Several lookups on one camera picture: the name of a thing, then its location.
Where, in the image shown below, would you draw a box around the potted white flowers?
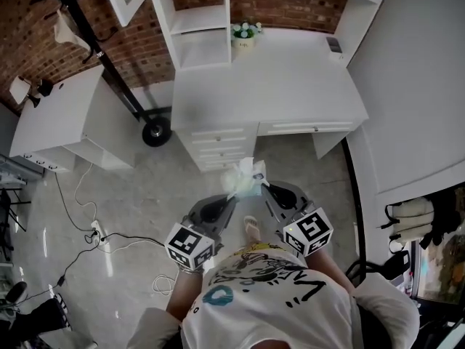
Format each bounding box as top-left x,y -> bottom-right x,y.
230,21 -> 264,60

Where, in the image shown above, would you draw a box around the white power strip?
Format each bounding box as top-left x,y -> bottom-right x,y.
89,219 -> 110,249

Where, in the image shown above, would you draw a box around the black cable with adapter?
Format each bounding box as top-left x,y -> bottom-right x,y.
21,232 -> 166,303

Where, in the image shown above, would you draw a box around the coiled white cable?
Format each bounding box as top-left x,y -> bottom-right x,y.
151,273 -> 179,298

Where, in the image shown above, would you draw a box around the black coat rack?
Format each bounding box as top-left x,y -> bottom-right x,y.
30,0 -> 172,148

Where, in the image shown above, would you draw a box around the silver bracelet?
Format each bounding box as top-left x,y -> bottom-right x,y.
177,265 -> 205,278

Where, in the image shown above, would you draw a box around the person's right forearm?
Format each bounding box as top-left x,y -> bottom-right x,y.
304,246 -> 356,298

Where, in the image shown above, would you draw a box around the person's white printed shirt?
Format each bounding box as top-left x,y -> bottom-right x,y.
126,244 -> 421,349

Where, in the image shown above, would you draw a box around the black folding stand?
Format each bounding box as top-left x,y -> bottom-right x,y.
0,186 -> 33,233

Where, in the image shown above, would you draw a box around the person's left forearm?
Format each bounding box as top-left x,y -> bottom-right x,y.
166,263 -> 209,320

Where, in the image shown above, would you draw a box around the small white lamp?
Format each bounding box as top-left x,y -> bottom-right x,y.
8,76 -> 54,109

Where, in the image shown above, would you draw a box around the cream hanging bag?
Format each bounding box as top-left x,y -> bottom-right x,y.
53,8 -> 92,51

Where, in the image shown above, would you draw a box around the person's foot in sandal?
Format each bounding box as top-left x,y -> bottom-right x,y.
242,214 -> 263,247

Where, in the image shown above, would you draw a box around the black and cream backpack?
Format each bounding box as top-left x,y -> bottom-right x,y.
379,186 -> 465,251

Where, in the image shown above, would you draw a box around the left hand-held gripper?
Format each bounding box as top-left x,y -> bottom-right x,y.
165,191 -> 241,270

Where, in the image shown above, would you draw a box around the white shelf unit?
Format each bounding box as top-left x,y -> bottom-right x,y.
150,0 -> 394,73

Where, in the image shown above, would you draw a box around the white desk with drawers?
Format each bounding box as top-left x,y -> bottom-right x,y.
170,26 -> 370,173

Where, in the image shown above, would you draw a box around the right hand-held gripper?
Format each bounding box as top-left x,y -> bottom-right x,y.
259,180 -> 334,258

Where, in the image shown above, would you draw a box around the small grey device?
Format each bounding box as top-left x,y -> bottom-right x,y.
325,36 -> 344,55

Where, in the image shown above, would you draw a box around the white side cabinet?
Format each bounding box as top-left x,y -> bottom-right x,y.
8,63 -> 138,173

